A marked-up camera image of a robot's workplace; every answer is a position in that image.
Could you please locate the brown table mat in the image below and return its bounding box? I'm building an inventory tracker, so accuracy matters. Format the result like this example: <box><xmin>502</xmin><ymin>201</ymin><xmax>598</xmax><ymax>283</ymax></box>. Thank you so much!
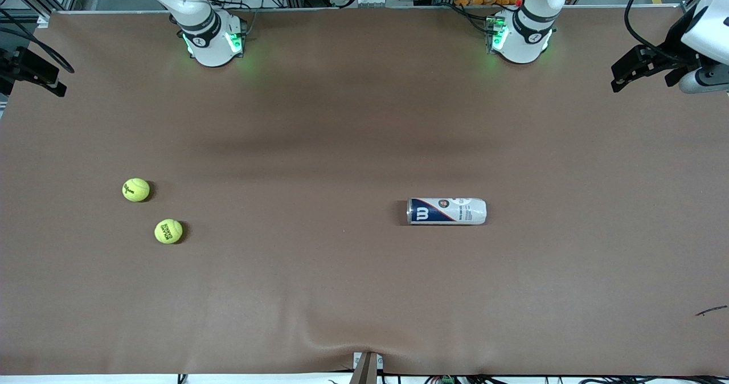
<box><xmin>0</xmin><ymin>5</ymin><xmax>729</xmax><ymax>376</ymax></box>

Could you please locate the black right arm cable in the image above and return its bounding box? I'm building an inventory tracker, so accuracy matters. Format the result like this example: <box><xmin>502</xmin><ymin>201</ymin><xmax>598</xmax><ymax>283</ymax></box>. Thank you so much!
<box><xmin>0</xmin><ymin>8</ymin><xmax>75</xmax><ymax>75</ymax></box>

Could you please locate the yellow tennis ball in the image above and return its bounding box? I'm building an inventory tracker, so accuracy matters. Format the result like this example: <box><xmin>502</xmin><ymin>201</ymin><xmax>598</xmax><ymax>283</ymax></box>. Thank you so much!
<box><xmin>154</xmin><ymin>219</ymin><xmax>184</xmax><ymax>244</ymax></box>
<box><xmin>122</xmin><ymin>178</ymin><xmax>151</xmax><ymax>203</ymax></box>

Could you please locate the grey camera post bracket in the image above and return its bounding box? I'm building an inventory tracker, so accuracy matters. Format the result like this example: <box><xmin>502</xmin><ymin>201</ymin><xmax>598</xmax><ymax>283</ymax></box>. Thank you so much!
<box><xmin>352</xmin><ymin>351</ymin><xmax>384</xmax><ymax>384</ymax></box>

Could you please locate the white blue tennis ball can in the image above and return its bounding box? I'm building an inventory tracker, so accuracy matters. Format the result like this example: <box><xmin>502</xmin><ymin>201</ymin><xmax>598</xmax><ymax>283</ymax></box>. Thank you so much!
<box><xmin>406</xmin><ymin>197</ymin><xmax>488</xmax><ymax>226</ymax></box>

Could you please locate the long black left arm cable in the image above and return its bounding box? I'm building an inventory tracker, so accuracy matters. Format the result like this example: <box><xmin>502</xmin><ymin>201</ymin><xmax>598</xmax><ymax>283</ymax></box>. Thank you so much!
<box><xmin>624</xmin><ymin>0</ymin><xmax>684</xmax><ymax>63</ymax></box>

